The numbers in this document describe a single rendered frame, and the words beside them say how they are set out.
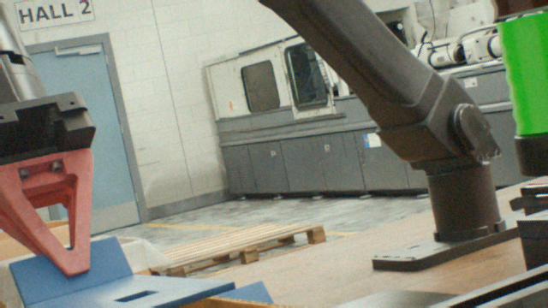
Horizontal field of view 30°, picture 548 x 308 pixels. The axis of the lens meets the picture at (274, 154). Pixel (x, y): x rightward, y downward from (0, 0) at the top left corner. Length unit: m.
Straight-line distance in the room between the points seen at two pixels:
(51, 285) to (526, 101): 0.39
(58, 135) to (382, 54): 0.36
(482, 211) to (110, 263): 0.44
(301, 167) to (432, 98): 9.53
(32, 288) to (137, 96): 11.32
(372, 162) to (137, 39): 3.82
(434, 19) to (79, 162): 8.07
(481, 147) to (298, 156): 9.52
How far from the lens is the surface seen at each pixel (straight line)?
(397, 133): 0.96
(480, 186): 0.98
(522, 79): 0.31
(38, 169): 0.66
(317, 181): 10.25
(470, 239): 0.98
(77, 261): 0.64
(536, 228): 0.56
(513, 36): 0.31
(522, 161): 0.31
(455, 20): 8.96
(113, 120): 11.80
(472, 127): 0.96
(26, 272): 0.64
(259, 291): 0.74
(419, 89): 0.94
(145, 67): 12.01
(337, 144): 9.75
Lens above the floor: 1.08
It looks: 3 degrees down
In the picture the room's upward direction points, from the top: 12 degrees counter-clockwise
